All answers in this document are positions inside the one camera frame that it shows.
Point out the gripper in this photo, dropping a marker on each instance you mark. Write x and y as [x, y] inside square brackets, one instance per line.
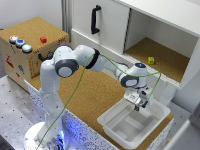
[136, 97]

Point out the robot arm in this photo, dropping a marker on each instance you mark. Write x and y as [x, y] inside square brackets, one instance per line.
[66, 61]

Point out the white plastic box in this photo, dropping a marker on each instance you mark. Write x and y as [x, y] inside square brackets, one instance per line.
[133, 128]

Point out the yellow block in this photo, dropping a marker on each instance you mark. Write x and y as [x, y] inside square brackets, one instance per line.
[151, 60]

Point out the pink block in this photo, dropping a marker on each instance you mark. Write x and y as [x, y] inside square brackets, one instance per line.
[43, 39]

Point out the wooden drawer box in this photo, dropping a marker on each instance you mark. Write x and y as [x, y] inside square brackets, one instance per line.
[30, 31]

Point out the white sliding door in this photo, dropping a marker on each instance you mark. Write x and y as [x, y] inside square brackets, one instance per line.
[113, 20]

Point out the white cabinet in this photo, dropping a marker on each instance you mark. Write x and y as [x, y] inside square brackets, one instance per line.
[173, 13]

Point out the green button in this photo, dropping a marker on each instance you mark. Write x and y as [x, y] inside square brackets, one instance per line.
[26, 48]

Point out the blue button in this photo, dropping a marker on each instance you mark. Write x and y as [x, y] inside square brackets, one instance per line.
[20, 42]

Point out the red button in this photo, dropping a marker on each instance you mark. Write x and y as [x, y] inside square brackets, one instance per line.
[13, 39]

